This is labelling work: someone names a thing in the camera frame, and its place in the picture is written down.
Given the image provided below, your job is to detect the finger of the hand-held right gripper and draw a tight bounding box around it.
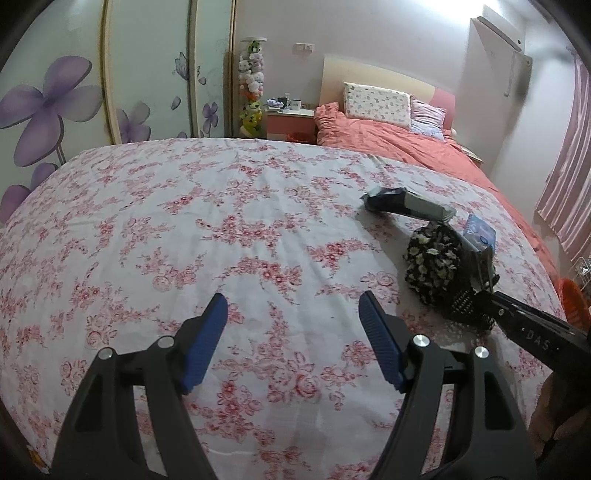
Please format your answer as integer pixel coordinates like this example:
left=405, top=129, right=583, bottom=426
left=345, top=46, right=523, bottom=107
left=464, top=244, right=502, bottom=301

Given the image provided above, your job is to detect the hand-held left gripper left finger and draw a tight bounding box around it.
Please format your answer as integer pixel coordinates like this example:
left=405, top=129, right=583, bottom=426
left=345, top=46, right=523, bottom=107
left=51, top=292, right=229, bottom=480

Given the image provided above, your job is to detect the pink satin curtain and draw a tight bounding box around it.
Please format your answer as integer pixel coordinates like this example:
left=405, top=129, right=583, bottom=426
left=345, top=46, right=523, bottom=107
left=536, top=53, right=591, bottom=264

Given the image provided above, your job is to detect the white floral pillow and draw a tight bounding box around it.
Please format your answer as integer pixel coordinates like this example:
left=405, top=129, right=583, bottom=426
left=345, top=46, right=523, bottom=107
left=342, top=82, right=413, bottom=130

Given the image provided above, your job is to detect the black sock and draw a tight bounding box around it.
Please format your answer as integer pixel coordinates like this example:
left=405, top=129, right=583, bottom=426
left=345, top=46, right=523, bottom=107
left=360, top=187, right=458, bottom=222

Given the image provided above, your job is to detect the white air conditioner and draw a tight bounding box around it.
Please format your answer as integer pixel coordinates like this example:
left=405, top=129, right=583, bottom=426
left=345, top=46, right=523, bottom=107
left=475, top=4, right=525, bottom=49

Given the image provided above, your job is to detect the pink striped pillow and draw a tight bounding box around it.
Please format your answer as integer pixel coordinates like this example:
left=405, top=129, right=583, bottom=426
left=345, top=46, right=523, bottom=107
left=410, top=95, right=448, bottom=139

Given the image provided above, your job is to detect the person's right hand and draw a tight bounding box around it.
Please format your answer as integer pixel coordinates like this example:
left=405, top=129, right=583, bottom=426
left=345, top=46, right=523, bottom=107
left=529, top=371, right=591, bottom=462

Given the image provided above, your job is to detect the wardrobe with purple flower doors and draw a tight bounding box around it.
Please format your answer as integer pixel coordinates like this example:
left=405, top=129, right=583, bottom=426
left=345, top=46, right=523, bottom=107
left=0, top=0, right=241, bottom=227

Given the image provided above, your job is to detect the black floral cloth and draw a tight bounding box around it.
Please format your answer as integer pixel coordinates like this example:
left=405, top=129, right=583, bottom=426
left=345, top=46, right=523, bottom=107
left=403, top=220, right=497, bottom=330

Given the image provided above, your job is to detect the pink nightstand with mug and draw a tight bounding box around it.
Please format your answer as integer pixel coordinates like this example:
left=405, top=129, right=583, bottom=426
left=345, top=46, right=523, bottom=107
left=265, top=108, right=317, bottom=142

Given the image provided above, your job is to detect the pink floral tablecloth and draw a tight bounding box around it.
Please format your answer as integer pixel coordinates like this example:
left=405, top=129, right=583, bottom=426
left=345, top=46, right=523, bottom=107
left=0, top=137, right=571, bottom=480

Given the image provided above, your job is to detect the stack of plush toys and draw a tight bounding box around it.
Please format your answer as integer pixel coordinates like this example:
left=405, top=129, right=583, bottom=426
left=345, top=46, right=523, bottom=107
left=238, top=37, right=267, bottom=139

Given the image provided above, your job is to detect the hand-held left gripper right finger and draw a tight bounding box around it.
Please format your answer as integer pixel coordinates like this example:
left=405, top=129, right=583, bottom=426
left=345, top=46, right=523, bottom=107
left=359, top=290, right=539, bottom=480

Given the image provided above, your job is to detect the red duvet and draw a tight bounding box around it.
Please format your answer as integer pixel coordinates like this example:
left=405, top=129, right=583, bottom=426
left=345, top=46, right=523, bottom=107
left=314, top=102, right=561, bottom=287

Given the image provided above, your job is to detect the blue packet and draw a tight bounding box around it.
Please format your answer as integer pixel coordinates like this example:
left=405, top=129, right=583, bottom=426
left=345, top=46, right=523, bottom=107
left=462, top=213, right=497, bottom=252

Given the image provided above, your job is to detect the beige and pink headboard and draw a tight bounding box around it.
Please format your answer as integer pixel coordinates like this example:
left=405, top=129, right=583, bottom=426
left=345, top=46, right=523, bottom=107
left=320, top=54, right=455, bottom=132

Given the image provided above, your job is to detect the orange plastic basket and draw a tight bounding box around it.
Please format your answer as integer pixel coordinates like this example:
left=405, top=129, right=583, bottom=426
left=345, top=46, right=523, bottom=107
left=555, top=277, right=591, bottom=329

